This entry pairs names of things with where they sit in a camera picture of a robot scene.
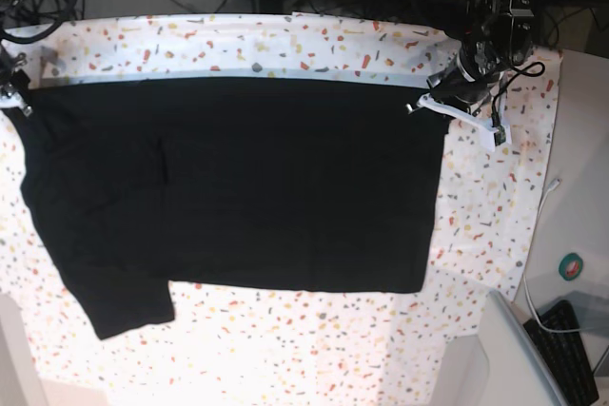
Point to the grey monitor edge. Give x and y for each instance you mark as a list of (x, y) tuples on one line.
[(517, 373)]

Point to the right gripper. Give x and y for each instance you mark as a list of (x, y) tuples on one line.
[(14, 82)]

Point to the green tape roll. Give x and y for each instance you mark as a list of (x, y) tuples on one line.
[(571, 266)]

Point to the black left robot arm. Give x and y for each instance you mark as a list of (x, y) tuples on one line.
[(496, 42)]

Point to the black printed t-shirt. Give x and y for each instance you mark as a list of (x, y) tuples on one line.
[(260, 183)]

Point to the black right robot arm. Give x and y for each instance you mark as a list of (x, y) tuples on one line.
[(26, 22)]

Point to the black keyboard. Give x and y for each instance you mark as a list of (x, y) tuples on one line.
[(564, 354)]

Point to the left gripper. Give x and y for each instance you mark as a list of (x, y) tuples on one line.
[(462, 89)]

